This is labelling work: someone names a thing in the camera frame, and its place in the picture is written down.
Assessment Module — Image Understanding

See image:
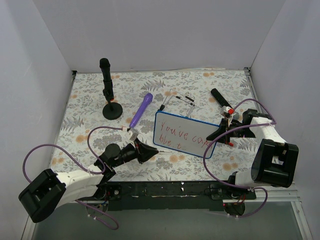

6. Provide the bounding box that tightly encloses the red white marker pen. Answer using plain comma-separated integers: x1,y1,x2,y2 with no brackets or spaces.
158,149,172,153

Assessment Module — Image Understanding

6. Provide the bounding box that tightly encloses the blue framed whiteboard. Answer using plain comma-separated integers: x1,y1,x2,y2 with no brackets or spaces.
153,111,219,157

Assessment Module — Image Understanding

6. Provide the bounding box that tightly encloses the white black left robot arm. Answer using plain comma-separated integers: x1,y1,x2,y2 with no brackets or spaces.
18,139,160,223

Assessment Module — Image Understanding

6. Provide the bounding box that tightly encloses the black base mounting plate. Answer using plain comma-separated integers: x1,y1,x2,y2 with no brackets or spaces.
81,180,256,211

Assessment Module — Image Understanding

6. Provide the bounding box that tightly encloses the black round microphone stand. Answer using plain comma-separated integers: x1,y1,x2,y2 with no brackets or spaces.
102,99,123,120

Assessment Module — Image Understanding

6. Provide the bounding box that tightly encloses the black microphone on stand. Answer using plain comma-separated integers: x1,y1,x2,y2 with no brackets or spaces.
99,58,114,101

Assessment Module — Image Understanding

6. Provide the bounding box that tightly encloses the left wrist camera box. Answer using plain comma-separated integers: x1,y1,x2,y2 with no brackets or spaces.
122,127,139,145

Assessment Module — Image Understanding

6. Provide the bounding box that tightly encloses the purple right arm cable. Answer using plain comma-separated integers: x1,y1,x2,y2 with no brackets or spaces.
202,98,277,218

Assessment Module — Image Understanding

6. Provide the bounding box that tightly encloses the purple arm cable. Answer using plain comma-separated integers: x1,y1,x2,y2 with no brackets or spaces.
22,126,127,231
202,98,277,218

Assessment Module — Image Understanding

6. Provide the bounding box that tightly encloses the black wire whiteboard stand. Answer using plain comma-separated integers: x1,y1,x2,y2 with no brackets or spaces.
158,89,196,118

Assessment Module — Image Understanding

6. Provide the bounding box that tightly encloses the aluminium front rail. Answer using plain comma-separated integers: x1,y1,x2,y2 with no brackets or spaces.
219,181,301,202

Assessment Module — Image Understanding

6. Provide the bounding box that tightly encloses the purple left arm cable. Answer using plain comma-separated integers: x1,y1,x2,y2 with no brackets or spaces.
22,126,127,231

